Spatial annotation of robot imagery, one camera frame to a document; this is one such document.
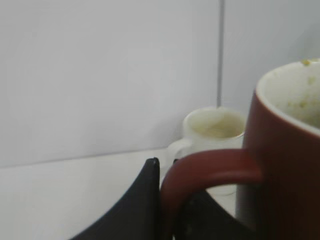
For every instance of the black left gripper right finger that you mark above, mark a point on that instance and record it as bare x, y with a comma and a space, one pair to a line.
200, 217

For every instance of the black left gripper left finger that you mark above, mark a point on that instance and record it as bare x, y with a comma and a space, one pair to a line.
135, 216

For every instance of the red ceramic mug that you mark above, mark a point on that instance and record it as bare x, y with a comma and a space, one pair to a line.
279, 159

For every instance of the white ceramic mug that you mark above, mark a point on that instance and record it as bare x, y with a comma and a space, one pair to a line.
208, 128

